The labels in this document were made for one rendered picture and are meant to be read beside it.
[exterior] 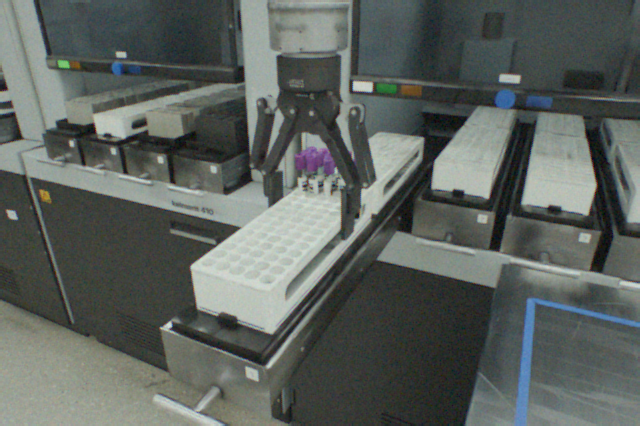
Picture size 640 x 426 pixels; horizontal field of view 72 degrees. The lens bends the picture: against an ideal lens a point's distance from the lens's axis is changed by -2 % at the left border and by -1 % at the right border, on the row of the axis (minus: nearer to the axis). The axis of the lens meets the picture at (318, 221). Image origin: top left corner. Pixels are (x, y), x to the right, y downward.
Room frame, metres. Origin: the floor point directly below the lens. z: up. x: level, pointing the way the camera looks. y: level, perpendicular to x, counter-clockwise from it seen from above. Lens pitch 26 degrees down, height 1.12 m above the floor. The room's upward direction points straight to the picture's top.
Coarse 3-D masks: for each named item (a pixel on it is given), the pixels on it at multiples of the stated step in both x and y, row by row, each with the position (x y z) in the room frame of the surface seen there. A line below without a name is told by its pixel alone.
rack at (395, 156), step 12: (372, 144) 0.86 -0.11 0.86; (384, 144) 0.85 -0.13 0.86; (396, 144) 0.86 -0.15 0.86; (408, 144) 0.85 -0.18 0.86; (420, 144) 0.87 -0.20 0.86; (372, 156) 0.78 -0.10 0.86; (384, 156) 0.78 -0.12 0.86; (396, 156) 0.78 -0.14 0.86; (408, 156) 0.79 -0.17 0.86; (420, 156) 0.88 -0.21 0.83; (384, 168) 0.72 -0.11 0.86; (396, 168) 0.73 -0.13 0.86; (408, 168) 0.82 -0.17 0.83; (384, 180) 0.67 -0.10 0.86; (396, 180) 0.80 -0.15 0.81; (372, 192) 0.64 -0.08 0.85; (384, 192) 0.74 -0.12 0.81; (372, 204) 0.64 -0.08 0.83; (384, 204) 0.68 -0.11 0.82
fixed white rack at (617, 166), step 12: (624, 144) 0.86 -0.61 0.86; (624, 156) 0.78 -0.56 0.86; (636, 156) 0.78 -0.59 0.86; (612, 168) 0.83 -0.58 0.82; (624, 168) 0.73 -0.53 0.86; (636, 168) 0.73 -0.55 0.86; (624, 180) 0.76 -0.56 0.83; (636, 180) 0.66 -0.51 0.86; (624, 192) 0.75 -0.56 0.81; (636, 192) 0.61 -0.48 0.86; (624, 204) 0.66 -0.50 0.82; (636, 204) 0.61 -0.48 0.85; (624, 216) 0.63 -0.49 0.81; (636, 216) 0.61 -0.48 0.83
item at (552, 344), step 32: (512, 288) 0.43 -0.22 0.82; (544, 288) 0.43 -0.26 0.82; (576, 288) 0.43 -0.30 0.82; (608, 288) 0.43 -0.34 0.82; (512, 320) 0.37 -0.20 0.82; (544, 320) 0.37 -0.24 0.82; (576, 320) 0.37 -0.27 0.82; (608, 320) 0.37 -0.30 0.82; (512, 352) 0.32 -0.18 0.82; (544, 352) 0.32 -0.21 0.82; (576, 352) 0.32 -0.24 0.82; (608, 352) 0.32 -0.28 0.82; (480, 384) 0.28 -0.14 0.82; (512, 384) 0.28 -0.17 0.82; (544, 384) 0.28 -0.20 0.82; (576, 384) 0.28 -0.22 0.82; (608, 384) 0.28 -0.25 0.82; (480, 416) 0.25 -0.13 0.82; (512, 416) 0.25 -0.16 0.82; (544, 416) 0.25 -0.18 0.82; (576, 416) 0.25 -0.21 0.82; (608, 416) 0.25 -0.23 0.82
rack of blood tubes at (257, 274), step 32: (320, 192) 0.60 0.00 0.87; (256, 224) 0.50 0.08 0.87; (288, 224) 0.50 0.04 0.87; (320, 224) 0.50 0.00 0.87; (224, 256) 0.42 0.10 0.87; (256, 256) 0.43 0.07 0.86; (288, 256) 0.42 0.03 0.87; (320, 256) 0.51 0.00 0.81; (224, 288) 0.38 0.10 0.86; (256, 288) 0.36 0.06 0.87; (288, 288) 0.44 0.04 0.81; (256, 320) 0.36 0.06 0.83
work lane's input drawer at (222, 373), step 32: (384, 224) 0.62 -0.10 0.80; (352, 256) 0.53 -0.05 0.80; (320, 288) 0.44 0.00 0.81; (352, 288) 0.51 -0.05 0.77; (192, 320) 0.37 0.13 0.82; (224, 320) 0.37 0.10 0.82; (288, 320) 0.37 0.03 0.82; (320, 320) 0.42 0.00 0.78; (192, 352) 0.36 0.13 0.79; (224, 352) 0.34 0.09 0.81; (256, 352) 0.33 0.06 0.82; (288, 352) 0.35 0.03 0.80; (192, 384) 0.36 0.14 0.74; (224, 384) 0.34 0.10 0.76; (256, 384) 0.32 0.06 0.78; (192, 416) 0.31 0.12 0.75
